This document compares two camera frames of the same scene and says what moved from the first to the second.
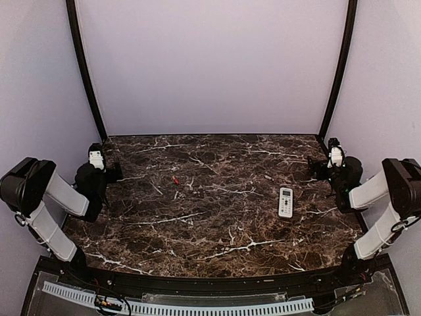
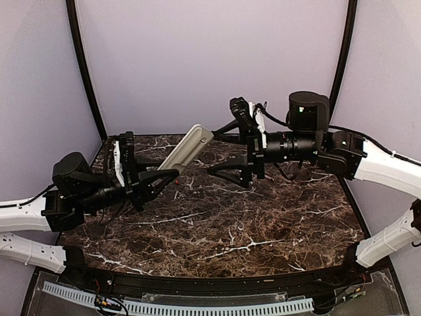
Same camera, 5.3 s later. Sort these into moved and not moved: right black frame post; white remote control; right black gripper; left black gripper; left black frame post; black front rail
Moved: white remote control; right black gripper; left black gripper
Not moved: left black frame post; black front rail; right black frame post
